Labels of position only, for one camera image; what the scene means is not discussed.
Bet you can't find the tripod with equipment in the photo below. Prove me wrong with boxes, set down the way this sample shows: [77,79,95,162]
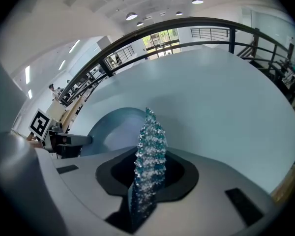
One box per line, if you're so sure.
[267,43,295,100]

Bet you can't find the black curved metal railing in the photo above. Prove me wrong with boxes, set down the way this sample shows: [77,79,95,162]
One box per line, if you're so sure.
[56,17,295,108]

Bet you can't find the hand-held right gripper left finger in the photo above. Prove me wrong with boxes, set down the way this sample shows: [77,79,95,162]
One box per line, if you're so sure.
[35,146,138,231]

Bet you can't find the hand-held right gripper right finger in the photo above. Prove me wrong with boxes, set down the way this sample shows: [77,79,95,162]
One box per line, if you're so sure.
[147,147,278,234]

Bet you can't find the black mezzanine railing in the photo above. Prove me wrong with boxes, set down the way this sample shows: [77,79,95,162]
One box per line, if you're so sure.
[190,28,231,41]
[113,45,135,66]

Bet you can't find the wooden side table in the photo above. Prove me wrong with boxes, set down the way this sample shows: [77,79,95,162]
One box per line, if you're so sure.
[60,96,86,135]

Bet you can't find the glass entrance doors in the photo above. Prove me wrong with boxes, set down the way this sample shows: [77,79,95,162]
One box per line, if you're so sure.
[142,28,181,59]

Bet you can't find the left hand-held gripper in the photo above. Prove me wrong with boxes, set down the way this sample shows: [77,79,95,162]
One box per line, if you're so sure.
[29,109,93,159]

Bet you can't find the white box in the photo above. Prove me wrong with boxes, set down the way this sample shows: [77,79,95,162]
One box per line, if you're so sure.
[47,99,66,122]

